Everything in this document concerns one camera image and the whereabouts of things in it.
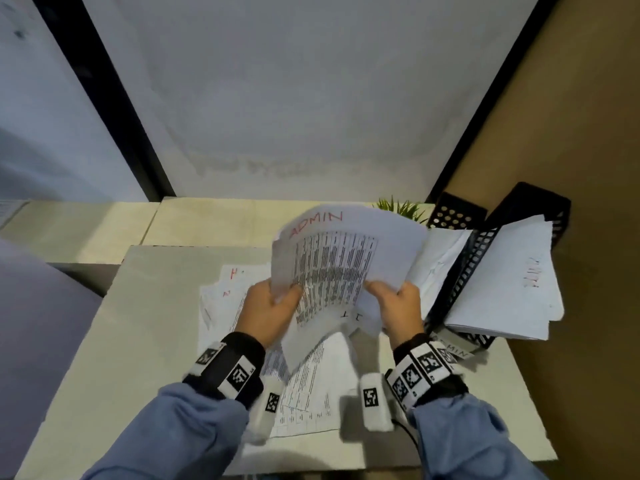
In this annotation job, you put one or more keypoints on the pile of printed papers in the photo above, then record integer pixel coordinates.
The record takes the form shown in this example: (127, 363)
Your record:
(315, 384)

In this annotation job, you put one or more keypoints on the person's left forearm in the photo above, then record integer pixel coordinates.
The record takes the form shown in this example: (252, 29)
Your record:
(175, 434)

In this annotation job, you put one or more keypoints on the black wrist band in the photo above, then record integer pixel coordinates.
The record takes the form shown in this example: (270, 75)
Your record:
(425, 369)
(225, 367)

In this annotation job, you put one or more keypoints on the person's right hand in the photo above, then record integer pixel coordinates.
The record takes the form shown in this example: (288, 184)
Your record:
(400, 314)

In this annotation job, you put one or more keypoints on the grey vent grille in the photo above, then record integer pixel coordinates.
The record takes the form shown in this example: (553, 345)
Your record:
(10, 212)

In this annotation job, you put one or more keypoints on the black corner trim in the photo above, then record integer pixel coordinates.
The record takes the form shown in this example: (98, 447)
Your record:
(495, 89)

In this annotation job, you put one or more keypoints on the black wall post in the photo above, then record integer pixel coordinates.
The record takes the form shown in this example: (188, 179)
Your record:
(110, 94)

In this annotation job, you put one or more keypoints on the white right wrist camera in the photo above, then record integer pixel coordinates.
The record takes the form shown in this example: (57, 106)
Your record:
(375, 402)

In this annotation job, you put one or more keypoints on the black left wrist band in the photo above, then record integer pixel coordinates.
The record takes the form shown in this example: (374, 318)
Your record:
(225, 367)

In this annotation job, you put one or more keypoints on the printed paper sheet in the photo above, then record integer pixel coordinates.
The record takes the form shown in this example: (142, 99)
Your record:
(437, 264)
(505, 289)
(340, 254)

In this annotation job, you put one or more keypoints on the green potted plant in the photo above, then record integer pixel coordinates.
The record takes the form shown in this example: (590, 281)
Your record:
(402, 209)

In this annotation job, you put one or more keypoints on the black right wrist band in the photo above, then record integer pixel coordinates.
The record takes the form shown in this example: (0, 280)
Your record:
(425, 369)

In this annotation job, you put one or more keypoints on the person's left hand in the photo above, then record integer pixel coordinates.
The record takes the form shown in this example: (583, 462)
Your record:
(265, 314)

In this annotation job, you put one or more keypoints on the grey partition panel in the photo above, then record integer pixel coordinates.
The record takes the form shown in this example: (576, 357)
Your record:
(35, 344)

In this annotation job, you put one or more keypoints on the beige table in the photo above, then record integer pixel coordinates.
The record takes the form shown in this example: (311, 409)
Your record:
(140, 324)

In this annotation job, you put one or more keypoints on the person's right forearm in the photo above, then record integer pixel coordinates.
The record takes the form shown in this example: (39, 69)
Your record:
(470, 439)

